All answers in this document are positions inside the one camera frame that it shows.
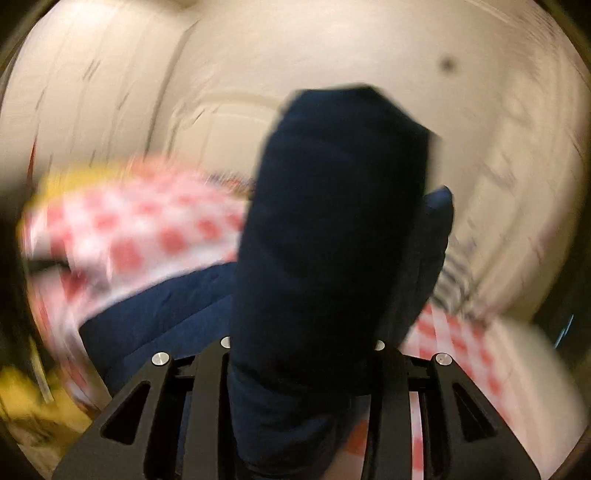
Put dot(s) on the white mattress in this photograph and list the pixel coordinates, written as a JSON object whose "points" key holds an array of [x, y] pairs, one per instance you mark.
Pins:
{"points": [[531, 360]]}

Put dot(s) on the white wooden headboard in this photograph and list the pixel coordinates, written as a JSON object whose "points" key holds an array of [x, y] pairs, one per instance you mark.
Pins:
{"points": [[221, 134]]}

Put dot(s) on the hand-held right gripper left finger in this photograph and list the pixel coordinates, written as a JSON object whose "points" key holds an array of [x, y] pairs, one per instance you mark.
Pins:
{"points": [[212, 369]]}

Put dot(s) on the red white checkered blanket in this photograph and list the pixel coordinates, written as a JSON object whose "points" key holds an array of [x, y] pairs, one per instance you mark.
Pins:
{"points": [[138, 230]]}

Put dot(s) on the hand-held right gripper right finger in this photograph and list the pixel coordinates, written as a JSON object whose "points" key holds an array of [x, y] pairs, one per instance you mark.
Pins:
{"points": [[392, 369]]}

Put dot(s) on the white printed curtain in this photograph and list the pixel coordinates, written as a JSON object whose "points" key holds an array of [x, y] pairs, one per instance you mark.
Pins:
{"points": [[457, 277]]}

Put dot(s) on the navy blue jacket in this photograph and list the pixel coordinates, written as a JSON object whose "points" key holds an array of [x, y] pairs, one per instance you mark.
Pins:
{"points": [[332, 230]]}

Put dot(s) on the yellow cloth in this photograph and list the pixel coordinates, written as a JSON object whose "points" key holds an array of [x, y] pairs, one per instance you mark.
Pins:
{"points": [[32, 406]]}

